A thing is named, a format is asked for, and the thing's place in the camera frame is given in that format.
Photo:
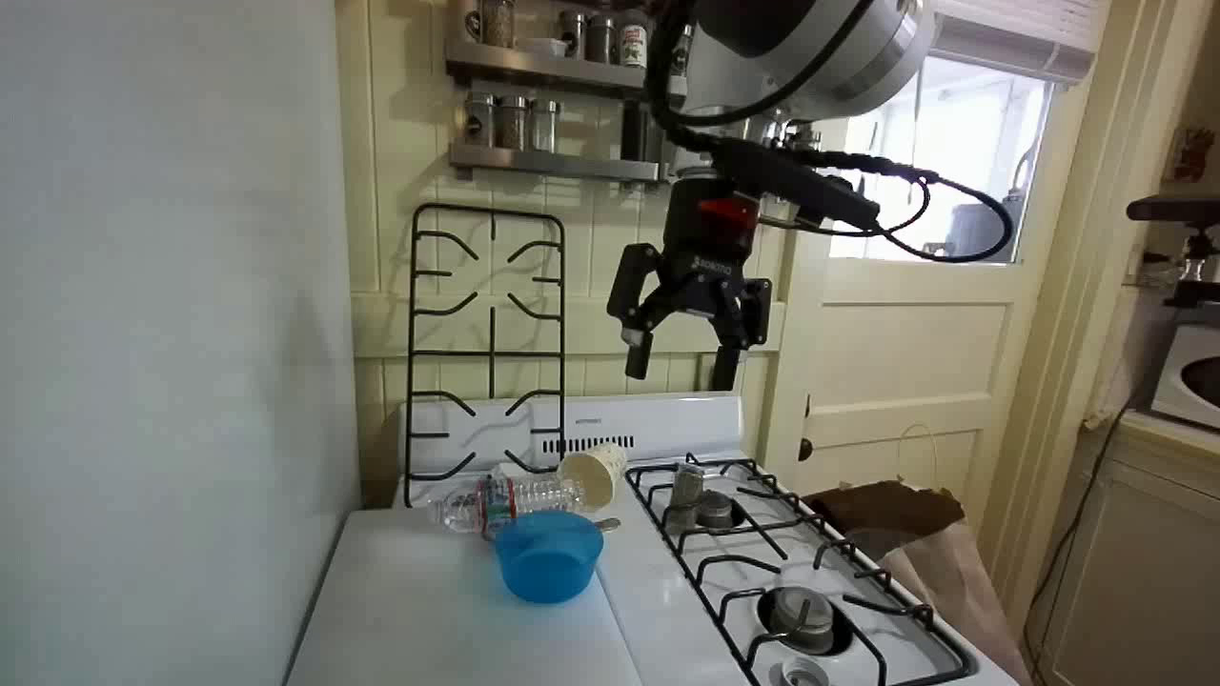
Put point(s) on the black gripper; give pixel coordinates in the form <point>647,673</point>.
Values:
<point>700,269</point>

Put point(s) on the small grey metal container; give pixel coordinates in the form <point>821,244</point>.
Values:
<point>684,493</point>

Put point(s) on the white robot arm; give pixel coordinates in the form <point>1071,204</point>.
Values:
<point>709,67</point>

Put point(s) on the black leaning stove grate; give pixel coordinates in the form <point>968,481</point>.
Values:
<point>486,344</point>

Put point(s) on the white gas stove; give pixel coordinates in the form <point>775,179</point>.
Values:
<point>633,566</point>

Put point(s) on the black stove grate on burners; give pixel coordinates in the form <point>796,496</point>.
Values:
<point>782,595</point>

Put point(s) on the cream plastic cup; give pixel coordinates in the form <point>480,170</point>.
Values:
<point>594,473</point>

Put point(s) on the cream door with window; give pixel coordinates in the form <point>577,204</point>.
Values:
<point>897,362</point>

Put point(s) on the lower metal spice shelf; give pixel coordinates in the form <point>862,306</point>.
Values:
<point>525,133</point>

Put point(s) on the metal spice shelf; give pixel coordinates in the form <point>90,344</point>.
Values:
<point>469,57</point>
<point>525,133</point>

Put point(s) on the blue plastic bowl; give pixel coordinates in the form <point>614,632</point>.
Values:
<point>552,553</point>

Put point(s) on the clear plastic water bottle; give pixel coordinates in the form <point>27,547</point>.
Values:
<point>492,501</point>

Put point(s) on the brown paper bag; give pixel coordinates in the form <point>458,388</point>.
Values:
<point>919,534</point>

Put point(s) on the upper metal spice shelf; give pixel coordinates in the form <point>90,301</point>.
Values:
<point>469,57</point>

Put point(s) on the white microwave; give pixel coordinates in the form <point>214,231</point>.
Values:
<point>1186,383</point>

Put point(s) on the white side cabinet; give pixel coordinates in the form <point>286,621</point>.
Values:
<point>1137,595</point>

